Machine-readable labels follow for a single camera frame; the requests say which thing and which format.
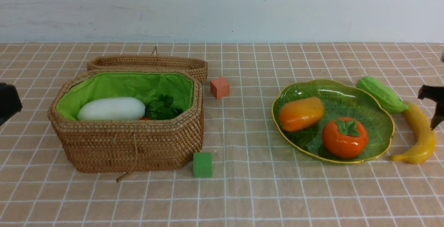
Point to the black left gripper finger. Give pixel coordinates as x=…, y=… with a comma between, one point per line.
x=10, y=102

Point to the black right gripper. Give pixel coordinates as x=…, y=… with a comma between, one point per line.
x=436, y=94

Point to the yellow toy banana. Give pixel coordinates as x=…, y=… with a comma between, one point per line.
x=425, y=137

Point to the green toy bitter gourd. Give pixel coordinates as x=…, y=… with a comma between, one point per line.
x=384, y=95

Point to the orange toy persimmon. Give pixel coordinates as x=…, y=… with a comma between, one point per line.
x=344, y=137

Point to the orange yellow toy mango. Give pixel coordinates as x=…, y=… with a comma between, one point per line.
x=301, y=114

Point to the white toy radish with leaves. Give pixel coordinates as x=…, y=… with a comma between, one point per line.
x=129, y=109

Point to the green glass leaf plate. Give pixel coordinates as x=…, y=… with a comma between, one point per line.
x=339, y=101

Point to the woven wicker basket lid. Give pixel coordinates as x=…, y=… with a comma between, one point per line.
x=196, y=68

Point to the woven wicker basket green lining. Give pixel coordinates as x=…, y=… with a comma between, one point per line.
x=129, y=146

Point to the checkered beige tablecloth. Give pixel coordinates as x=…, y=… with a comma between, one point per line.
x=258, y=179

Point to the green foam cube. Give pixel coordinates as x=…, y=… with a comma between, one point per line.
x=203, y=164

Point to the orange foam cube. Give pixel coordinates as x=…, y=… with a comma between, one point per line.
x=219, y=87

